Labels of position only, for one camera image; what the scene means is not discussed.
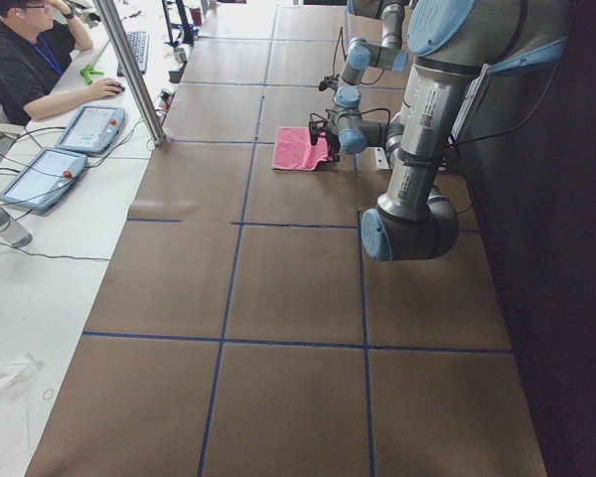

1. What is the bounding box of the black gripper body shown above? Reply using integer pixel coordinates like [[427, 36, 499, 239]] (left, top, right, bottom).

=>
[[326, 135, 340, 160]]

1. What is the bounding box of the pink grey microfibre towel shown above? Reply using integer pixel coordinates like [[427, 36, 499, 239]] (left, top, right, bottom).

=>
[[272, 127, 329, 171]]

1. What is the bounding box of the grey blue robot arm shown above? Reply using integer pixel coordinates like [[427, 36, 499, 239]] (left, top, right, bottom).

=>
[[322, 1, 572, 261], [341, 0, 409, 85]]

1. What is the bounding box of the metal cup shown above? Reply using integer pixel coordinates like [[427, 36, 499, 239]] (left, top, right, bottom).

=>
[[173, 45, 189, 64]]

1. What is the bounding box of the brown paper table cover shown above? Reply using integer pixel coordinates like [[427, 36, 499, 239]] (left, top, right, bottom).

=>
[[27, 2, 545, 476]]

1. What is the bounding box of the black keyboard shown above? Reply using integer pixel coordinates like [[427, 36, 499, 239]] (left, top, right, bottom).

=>
[[126, 31, 149, 75]]

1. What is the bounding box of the far blue teach pendant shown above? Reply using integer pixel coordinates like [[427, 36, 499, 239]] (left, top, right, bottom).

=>
[[56, 105, 125, 154]]

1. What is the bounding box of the blue teach pendant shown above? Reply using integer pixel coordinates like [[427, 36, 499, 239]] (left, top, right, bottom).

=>
[[0, 147, 87, 212], [56, 105, 125, 154]]

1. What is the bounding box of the green plastic toy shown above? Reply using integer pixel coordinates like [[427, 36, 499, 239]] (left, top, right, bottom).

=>
[[79, 65, 103, 85]]

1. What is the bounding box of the near blue teach pendant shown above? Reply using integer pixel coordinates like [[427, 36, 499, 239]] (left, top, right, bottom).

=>
[[0, 147, 87, 212]]

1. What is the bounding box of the person in black shirt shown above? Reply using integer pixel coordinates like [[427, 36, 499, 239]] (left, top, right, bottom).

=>
[[0, 1, 124, 125]]

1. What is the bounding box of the grey water bottle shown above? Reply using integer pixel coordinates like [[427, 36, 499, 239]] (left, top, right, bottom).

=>
[[0, 206, 33, 247]]

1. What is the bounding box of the crumpled white tissue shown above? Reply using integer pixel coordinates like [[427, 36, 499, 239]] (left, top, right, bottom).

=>
[[0, 354, 44, 391]]

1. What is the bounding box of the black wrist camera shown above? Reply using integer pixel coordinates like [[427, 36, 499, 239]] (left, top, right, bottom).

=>
[[308, 112, 328, 146], [318, 75, 339, 92]]

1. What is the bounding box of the aluminium frame post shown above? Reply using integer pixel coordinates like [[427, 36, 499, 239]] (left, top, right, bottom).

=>
[[93, 0, 166, 147]]

